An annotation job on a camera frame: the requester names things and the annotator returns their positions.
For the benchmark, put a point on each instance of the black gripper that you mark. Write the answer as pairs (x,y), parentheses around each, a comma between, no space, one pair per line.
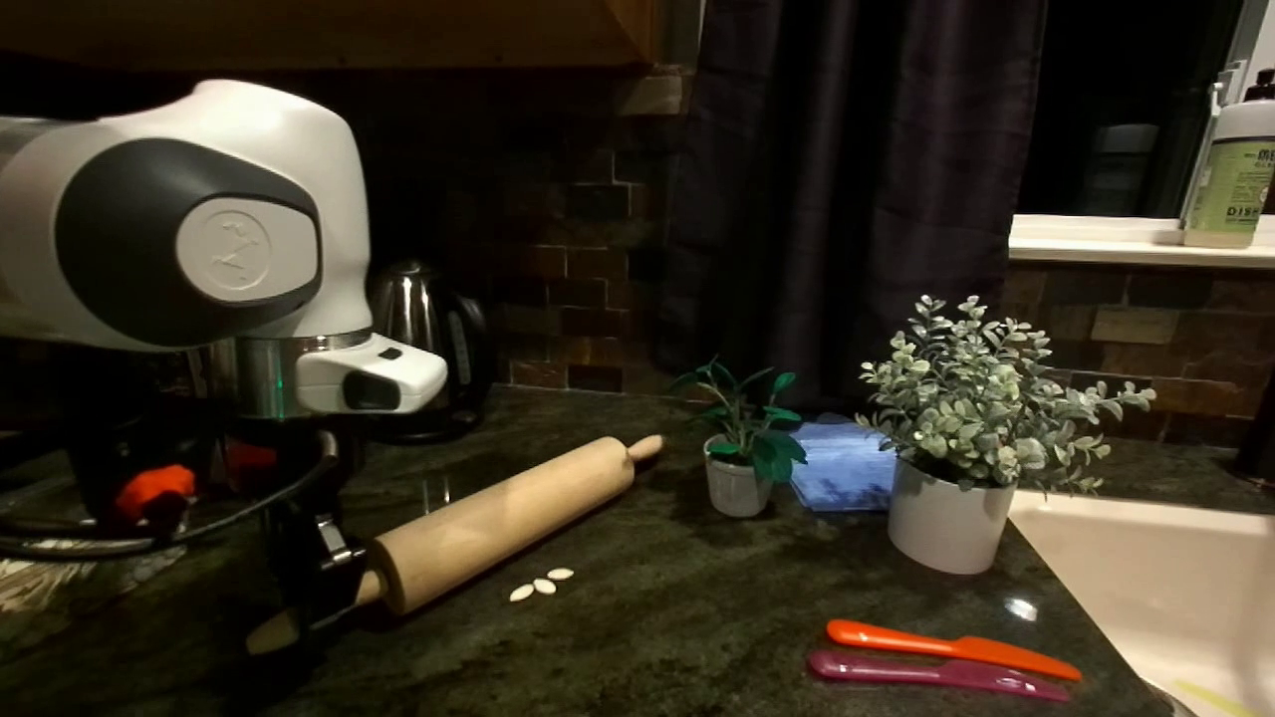
(307,545)

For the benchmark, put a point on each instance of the white seed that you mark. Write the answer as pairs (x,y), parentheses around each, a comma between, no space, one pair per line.
(558,576)
(518,596)
(543,586)

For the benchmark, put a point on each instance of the wooden rolling pin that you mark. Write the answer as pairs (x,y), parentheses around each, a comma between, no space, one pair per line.
(518,520)

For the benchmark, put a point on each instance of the orange band on arm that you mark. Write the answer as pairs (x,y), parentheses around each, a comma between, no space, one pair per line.
(151,495)

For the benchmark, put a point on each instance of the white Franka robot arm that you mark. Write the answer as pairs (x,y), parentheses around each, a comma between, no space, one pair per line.
(171,213)

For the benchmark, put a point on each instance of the stainless steel electric kettle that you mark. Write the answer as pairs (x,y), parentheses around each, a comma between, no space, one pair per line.
(458,343)

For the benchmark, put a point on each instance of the small green plant white pot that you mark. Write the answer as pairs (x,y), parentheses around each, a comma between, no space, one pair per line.
(733,493)

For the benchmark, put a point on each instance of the blue folded cloth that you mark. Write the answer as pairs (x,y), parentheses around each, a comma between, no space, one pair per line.
(843,472)

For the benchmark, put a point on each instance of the wooden overhead cabinet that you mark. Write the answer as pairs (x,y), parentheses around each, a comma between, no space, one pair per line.
(503,29)

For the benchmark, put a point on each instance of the purple plastic knife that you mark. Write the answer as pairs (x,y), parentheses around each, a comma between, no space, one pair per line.
(931,674)

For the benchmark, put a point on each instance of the large eucalyptus plant white pot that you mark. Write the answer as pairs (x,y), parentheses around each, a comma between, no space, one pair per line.
(947,523)

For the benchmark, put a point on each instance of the orange plastic knife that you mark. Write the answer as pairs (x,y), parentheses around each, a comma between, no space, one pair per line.
(980,650)

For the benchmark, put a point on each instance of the dark curtain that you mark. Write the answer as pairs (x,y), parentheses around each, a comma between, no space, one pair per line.
(862,200)

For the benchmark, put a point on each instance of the white sink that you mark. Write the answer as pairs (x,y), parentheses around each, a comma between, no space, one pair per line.
(1169,582)

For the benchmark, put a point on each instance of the white window sill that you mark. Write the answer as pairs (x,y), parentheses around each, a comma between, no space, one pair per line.
(1089,242)

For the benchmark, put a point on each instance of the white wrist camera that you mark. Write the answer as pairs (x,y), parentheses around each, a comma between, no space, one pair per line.
(371,378)

